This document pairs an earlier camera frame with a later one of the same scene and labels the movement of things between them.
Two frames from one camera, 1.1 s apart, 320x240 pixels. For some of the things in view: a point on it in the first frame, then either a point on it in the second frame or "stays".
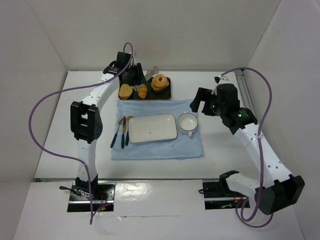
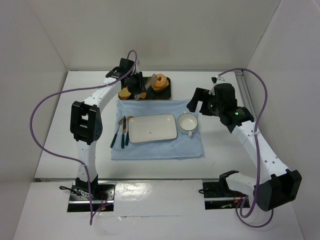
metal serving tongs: (149, 74) to (137, 96)
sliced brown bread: (125, 91) stays
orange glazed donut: (156, 82) stays
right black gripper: (206, 100) stays
